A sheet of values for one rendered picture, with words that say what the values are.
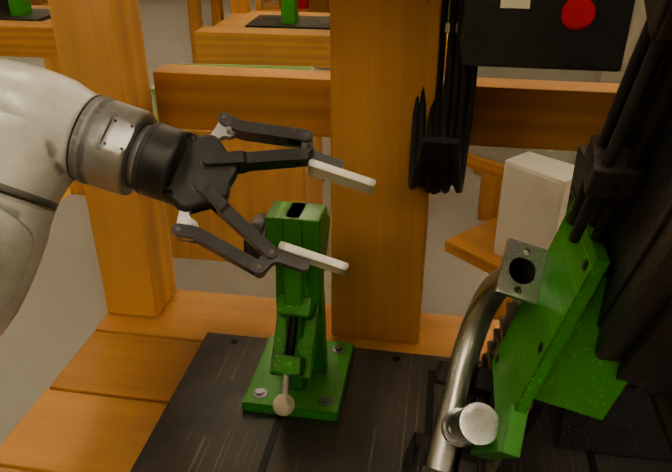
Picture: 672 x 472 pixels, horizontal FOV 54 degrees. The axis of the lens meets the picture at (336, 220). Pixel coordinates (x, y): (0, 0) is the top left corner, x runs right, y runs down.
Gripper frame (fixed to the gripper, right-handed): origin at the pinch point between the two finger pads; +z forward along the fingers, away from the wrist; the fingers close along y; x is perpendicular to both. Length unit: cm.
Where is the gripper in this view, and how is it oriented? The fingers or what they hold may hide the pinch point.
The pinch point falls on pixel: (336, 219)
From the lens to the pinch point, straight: 65.6
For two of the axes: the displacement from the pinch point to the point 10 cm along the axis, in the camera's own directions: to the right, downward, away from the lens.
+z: 9.5, 3.2, -0.2
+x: -0.7, 2.7, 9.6
